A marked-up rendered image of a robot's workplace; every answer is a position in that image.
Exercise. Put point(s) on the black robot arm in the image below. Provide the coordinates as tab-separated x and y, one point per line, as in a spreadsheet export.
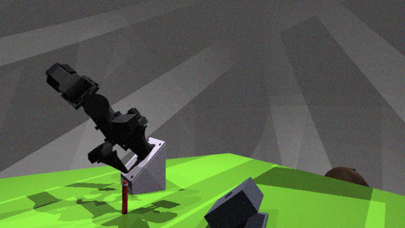
77	89

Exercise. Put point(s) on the dark red peg with white band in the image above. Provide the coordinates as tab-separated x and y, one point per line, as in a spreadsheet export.
124	197

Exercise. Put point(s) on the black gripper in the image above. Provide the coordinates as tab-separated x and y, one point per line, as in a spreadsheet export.
104	154

